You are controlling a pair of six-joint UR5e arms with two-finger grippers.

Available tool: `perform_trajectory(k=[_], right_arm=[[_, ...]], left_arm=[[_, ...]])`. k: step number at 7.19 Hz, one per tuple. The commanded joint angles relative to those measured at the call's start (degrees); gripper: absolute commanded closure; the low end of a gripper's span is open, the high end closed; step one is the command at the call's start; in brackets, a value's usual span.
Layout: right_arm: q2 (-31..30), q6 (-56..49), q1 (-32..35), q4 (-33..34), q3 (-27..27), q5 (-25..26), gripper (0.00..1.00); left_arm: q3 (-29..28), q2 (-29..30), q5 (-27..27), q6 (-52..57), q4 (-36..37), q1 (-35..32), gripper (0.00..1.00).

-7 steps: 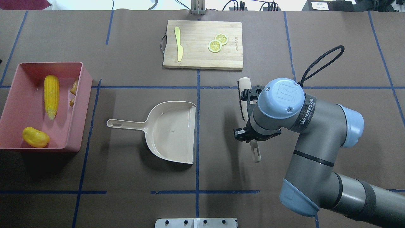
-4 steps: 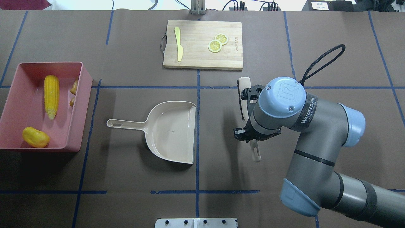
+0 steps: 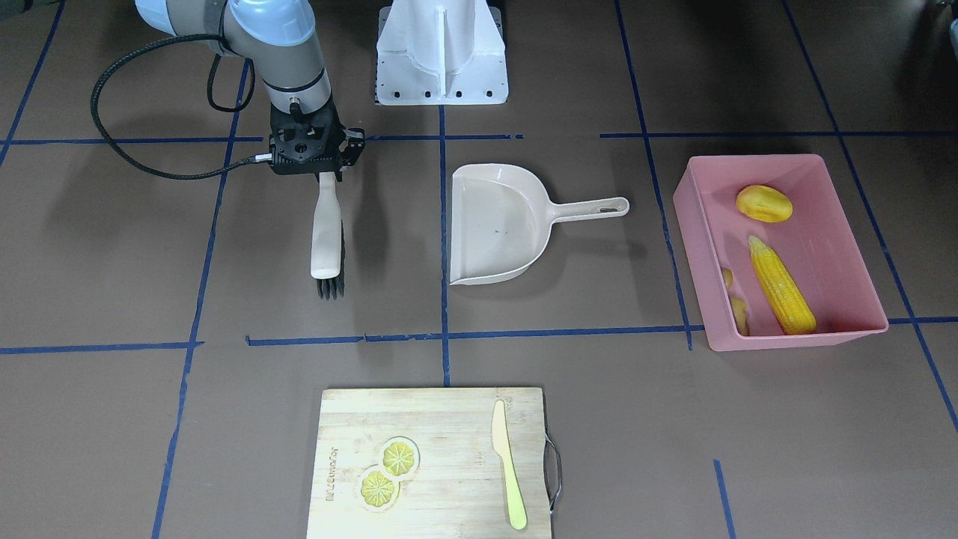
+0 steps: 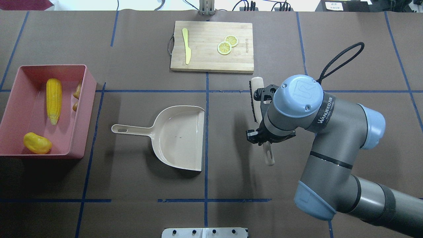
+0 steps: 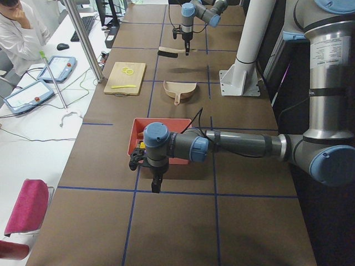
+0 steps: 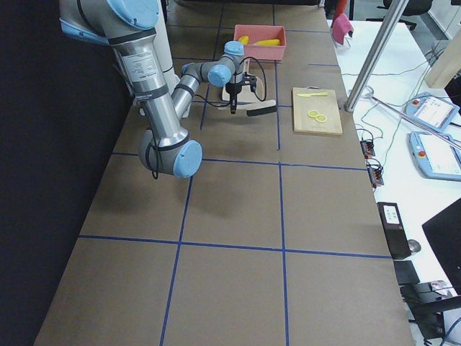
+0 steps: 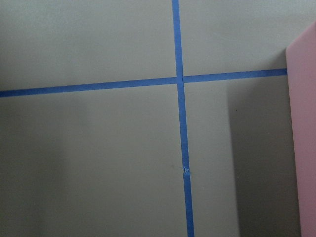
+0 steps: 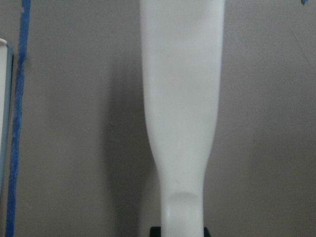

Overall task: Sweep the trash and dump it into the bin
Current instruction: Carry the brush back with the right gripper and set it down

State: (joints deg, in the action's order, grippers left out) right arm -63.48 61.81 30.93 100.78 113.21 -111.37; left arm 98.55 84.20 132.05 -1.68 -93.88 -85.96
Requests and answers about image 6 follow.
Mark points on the beige plastic dustpan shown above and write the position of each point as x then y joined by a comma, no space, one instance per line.
254,67

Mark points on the yellow plastic knife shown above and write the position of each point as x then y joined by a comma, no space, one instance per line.
317,94

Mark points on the orange black connector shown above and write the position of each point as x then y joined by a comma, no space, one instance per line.
367,147
375,172

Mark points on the lemon slice lower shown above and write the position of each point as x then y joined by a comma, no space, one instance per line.
321,118

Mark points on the black box with label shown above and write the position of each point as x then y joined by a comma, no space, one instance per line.
394,231

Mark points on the orange black connector near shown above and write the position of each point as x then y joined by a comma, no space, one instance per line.
375,172

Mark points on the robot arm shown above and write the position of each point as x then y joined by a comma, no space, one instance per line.
135,30

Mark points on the black monitor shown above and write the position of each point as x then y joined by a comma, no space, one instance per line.
443,234

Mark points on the teach pendant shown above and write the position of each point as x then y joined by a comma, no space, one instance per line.
434,158
432,111

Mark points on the orange black connector far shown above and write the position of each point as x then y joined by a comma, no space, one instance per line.
367,147

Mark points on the yellow toy corn cob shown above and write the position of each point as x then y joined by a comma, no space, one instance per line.
269,42

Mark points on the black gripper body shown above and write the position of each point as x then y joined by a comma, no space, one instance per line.
235,89

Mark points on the near teach pendant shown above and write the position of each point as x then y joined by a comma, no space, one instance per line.
434,158

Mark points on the metal frame pole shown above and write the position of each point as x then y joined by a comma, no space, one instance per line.
395,11

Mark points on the far teach pendant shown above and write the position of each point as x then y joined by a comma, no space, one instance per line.
432,111

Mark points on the pink plastic bin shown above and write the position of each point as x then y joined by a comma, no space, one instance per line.
257,33

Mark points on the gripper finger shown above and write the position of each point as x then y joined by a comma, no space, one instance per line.
253,84
233,106

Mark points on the wooden cutting board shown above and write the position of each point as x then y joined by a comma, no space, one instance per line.
328,106

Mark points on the magenta cloth on stand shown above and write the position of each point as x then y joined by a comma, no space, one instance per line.
342,30

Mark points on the beige brush with black bristles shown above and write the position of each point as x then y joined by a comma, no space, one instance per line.
259,108

